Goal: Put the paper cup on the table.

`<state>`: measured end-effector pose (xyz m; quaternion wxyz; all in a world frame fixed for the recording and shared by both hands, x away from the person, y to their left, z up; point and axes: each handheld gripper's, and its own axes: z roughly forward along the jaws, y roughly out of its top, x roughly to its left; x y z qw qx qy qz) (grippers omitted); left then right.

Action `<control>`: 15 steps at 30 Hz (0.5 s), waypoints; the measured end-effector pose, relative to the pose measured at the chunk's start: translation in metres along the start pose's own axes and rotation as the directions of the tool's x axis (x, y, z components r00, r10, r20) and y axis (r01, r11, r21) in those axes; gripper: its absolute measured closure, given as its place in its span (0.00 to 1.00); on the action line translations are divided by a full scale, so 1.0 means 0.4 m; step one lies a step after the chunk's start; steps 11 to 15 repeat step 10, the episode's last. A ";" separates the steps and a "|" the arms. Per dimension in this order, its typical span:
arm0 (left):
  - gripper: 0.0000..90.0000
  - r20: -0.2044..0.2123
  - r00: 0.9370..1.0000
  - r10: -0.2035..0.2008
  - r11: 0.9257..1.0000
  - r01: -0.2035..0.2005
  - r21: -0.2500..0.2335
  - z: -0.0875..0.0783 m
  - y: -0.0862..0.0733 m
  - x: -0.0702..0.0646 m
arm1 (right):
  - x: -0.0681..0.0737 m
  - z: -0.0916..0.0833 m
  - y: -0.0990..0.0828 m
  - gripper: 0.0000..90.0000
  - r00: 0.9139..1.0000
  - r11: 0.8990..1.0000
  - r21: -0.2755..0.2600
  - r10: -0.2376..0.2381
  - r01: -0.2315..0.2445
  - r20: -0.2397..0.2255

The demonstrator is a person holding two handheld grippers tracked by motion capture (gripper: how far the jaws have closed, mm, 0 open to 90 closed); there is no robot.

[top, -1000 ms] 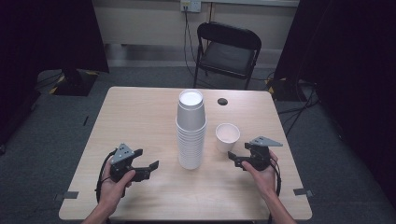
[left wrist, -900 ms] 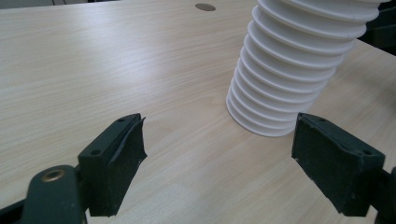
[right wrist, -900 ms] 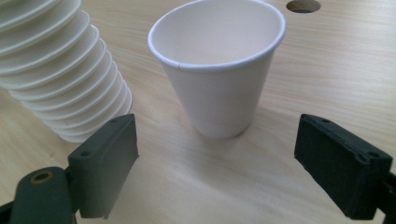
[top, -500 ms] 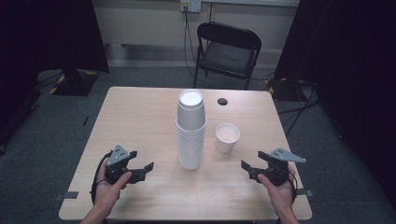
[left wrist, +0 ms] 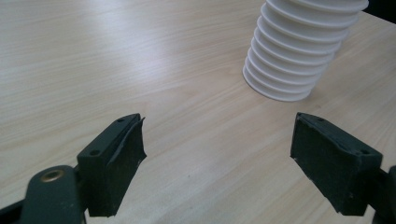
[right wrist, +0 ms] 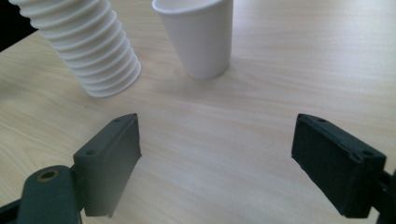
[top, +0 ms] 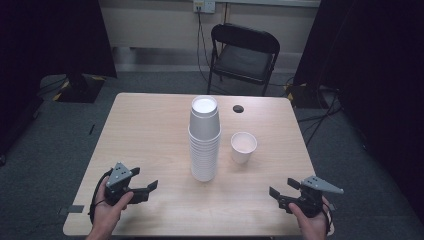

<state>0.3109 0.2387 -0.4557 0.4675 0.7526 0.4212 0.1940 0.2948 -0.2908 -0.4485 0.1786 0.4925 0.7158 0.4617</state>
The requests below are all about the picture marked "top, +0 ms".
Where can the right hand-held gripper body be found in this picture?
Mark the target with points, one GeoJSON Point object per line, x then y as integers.
{"type": "Point", "coordinates": [308, 196]}

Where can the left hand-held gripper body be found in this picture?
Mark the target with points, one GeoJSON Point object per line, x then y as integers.
{"type": "Point", "coordinates": [119, 186]}

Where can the single white paper cup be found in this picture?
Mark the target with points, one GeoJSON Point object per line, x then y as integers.
{"type": "Point", "coordinates": [243, 146]}

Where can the stack of white paper cups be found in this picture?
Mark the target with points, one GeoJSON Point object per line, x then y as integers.
{"type": "Point", "coordinates": [204, 143]}

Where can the person's right hand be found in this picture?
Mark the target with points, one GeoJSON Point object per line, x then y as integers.
{"type": "Point", "coordinates": [311, 220]}

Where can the person's left hand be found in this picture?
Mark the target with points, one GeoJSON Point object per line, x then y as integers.
{"type": "Point", "coordinates": [111, 210]}

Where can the grey tape strip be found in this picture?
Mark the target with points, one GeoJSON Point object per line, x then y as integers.
{"type": "Point", "coordinates": [71, 209]}

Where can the black stand base, yellow tape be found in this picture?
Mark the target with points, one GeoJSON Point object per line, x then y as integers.
{"type": "Point", "coordinates": [80, 88]}
{"type": "Point", "coordinates": [306, 96]}

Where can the black curtain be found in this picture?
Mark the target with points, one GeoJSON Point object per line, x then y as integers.
{"type": "Point", "coordinates": [373, 83]}
{"type": "Point", "coordinates": [43, 50]}

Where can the black folding chair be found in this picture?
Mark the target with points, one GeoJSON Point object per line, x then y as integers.
{"type": "Point", "coordinates": [245, 58]}

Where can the white wall socket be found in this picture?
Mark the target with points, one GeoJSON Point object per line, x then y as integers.
{"type": "Point", "coordinates": [204, 6]}

